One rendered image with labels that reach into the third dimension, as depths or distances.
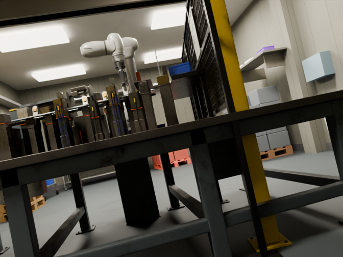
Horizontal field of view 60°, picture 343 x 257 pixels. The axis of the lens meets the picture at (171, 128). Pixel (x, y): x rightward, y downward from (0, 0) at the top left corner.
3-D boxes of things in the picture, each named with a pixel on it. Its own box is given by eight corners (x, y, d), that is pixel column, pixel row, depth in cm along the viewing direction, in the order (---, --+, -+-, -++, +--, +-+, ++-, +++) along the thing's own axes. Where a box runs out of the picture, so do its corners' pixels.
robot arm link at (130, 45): (131, 120, 290) (152, 114, 295) (134, 123, 275) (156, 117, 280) (112, 40, 267) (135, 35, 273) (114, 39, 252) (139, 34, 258)
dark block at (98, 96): (104, 146, 223) (93, 93, 225) (106, 146, 230) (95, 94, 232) (110, 145, 223) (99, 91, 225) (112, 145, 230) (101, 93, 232)
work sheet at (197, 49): (200, 51, 187) (190, 5, 188) (197, 61, 209) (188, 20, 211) (203, 51, 187) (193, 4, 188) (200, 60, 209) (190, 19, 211)
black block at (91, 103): (95, 147, 182) (86, 100, 183) (99, 146, 192) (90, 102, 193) (104, 145, 182) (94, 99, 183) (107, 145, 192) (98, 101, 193)
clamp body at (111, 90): (115, 142, 178) (103, 86, 179) (119, 142, 189) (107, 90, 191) (126, 139, 178) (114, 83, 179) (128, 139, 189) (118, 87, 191)
